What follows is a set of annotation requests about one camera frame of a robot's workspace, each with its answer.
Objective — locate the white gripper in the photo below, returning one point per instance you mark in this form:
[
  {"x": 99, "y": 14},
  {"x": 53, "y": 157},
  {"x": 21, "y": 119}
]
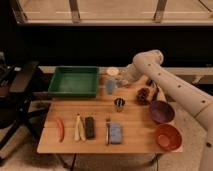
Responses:
[{"x": 130, "y": 73}]

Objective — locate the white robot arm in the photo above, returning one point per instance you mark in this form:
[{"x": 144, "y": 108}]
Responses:
[{"x": 196, "y": 102}]

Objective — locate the clear plastic cup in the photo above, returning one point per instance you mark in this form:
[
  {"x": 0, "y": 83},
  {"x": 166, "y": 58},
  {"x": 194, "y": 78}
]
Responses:
[{"x": 110, "y": 82}]

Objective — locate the small metal cup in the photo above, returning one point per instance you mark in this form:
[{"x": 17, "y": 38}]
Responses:
[{"x": 119, "y": 104}]

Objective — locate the small black object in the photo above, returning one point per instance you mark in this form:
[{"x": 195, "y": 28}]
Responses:
[{"x": 149, "y": 82}]

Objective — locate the brown pine cone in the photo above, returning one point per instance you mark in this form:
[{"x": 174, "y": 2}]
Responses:
[{"x": 142, "y": 96}]

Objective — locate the purple bowl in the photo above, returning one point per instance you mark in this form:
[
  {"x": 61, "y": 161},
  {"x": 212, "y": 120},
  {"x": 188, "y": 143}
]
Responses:
[{"x": 161, "y": 112}]

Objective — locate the green plastic tray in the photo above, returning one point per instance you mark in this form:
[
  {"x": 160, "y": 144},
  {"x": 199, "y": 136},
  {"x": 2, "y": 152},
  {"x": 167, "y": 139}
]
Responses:
[{"x": 74, "y": 82}]

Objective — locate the metal fork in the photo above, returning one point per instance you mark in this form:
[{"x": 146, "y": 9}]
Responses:
[{"x": 107, "y": 130}]

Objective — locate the blue sponge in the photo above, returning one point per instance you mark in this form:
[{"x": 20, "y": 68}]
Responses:
[{"x": 115, "y": 133}]

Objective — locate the dark brown bar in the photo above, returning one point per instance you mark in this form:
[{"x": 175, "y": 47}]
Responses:
[{"x": 90, "y": 127}]

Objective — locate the orange bowl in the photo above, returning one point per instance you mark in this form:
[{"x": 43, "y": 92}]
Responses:
[{"x": 168, "y": 137}]

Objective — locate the peeled banana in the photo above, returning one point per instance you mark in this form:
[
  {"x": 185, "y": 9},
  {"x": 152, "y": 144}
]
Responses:
[{"x": 79, "y": 130}]

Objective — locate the black office chair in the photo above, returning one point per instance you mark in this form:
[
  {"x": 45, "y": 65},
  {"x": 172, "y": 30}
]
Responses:
[{"x": 15, "y": 97}]

